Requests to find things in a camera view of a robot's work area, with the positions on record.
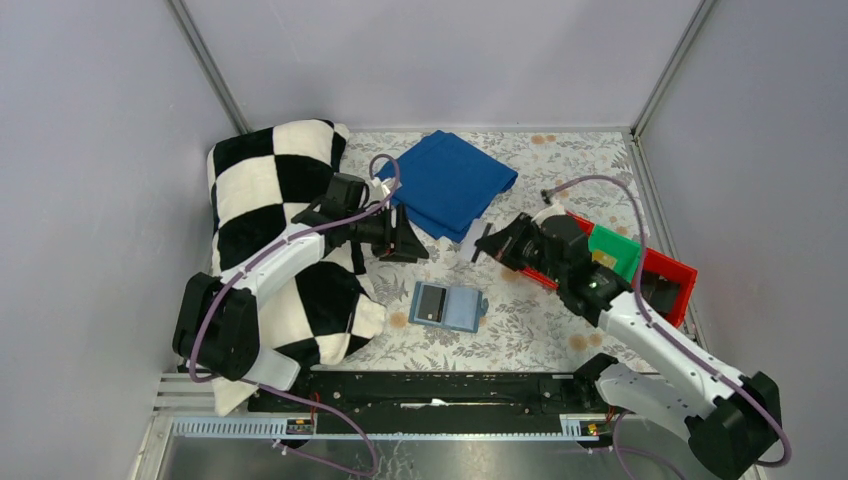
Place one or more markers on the gold card in green bin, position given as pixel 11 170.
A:
pixel 604 259

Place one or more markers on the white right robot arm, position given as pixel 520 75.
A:
pixel 728 420

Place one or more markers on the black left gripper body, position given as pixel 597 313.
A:
pixel 395 231

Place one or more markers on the red bin right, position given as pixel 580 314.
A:
pixel 675 271

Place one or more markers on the white card black stripe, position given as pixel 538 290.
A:
pixel 479 234

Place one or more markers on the dark card in holder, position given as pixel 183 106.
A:
pixel 431 303

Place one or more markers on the white slotted cable duct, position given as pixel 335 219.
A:
pixel 273 428

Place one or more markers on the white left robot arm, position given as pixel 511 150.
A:
pixel 218 322

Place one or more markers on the folded blue cloth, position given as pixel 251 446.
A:
pixel 446 183

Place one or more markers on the floral table mat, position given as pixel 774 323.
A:
pixel 526 328

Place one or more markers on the blue leather card holder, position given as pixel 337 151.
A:
pixel 463 310

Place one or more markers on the green bin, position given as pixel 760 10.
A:
pixel 627 251

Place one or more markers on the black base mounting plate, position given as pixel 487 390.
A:
pixel 436 400

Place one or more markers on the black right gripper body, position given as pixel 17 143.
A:
pixel 510 240

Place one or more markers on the black white checkered pillow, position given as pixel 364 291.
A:
pixel 258 182

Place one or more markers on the dark card in red bin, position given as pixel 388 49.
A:
pixel 659 292

